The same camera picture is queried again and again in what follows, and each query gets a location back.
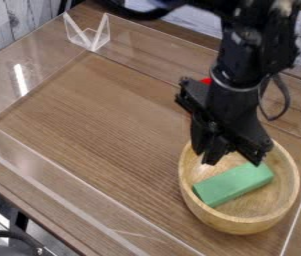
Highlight black table leg frame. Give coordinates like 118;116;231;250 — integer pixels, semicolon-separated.
7;207;60;256

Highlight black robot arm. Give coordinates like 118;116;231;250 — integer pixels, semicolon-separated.
98;0;301;165

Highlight light wooden bowl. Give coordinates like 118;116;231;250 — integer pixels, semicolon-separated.
178;145;299;235

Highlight clear acrylic tray enclosure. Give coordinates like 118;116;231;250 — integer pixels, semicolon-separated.
0;19;301;256

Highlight green rectangular block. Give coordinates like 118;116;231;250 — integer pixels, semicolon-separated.
191;163;274;208

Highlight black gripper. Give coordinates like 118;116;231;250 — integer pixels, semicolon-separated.
175;77;273;166

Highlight black cable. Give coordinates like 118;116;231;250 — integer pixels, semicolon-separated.
0;228;43;256

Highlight red plush strawberry toy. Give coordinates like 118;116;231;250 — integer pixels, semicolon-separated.
201;77;213;85

